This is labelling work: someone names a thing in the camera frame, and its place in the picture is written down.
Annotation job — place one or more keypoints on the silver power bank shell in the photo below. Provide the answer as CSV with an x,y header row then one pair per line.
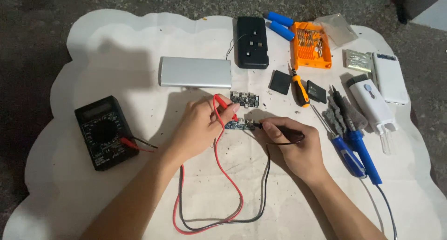
x,y
195,72

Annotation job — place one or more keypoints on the black power bank shell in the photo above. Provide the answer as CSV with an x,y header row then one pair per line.
x,y
252,55

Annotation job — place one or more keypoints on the white scalloped work mat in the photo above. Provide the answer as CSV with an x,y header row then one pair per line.
x,y
104,72

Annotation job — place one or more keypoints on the black square plastic cover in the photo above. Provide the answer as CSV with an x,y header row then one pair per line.
x,y
280,82

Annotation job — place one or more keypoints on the black multimeter probe lead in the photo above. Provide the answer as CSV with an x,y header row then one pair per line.
x,y
291,132

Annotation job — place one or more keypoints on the white power bank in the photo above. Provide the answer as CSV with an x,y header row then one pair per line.
x,y
390,78

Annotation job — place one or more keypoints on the blue battery cell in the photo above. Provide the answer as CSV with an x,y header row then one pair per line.
x,y
279,18
282,30

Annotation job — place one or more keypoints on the silver foil packet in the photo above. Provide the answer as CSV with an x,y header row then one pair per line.
x,y
357,61

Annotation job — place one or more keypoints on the blue soldering iron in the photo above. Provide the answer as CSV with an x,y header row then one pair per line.
x,y
363,152

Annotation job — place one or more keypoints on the orange and black screwdriver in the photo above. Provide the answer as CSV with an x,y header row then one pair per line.
x,y
301,91

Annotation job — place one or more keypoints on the dark furniture piece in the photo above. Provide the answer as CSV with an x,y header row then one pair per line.
x,y
408,2

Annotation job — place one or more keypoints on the circuit board with white connectors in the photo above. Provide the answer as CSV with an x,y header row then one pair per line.
x,y
244,99

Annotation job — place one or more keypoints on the orange screwdriver bit case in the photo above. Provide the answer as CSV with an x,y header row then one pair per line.
x,y
310,55

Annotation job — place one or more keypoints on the clear plastic lid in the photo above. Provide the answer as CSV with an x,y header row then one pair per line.
x,y
337,29

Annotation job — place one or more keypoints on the black rectangular plastic cover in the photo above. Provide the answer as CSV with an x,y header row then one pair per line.
x,y
316,91

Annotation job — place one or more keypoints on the blue circuit board with ports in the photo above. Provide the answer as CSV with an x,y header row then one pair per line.
x,y
244,125

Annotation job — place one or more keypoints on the white cleaning brush tool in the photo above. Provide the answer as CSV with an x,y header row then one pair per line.
x,y
373,105

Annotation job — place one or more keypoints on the person's right hand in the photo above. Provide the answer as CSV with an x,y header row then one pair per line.
x,y
300,156

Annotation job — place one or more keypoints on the red multimeter probe lead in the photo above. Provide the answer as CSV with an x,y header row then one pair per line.
x,y
220,101

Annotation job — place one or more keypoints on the black digital multimeter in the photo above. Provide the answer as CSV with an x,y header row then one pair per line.
x,y
104,132

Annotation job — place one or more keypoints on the grey fluffy cleaning cloth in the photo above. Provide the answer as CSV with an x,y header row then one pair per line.
x,y
358,116

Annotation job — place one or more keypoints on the person's left hand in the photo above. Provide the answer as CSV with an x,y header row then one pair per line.
x,y
195,128

